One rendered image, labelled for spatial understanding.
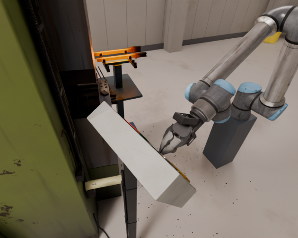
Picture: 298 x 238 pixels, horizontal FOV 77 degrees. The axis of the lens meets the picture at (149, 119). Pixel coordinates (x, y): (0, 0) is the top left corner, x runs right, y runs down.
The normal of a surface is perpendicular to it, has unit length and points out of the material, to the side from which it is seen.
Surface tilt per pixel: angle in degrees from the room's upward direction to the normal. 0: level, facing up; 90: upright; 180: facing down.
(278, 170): 0
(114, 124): 30
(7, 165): 90
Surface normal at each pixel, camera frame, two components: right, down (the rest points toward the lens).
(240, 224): 0.05, -0.75
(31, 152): 0.25, 0.65
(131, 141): -0.35, -0.45
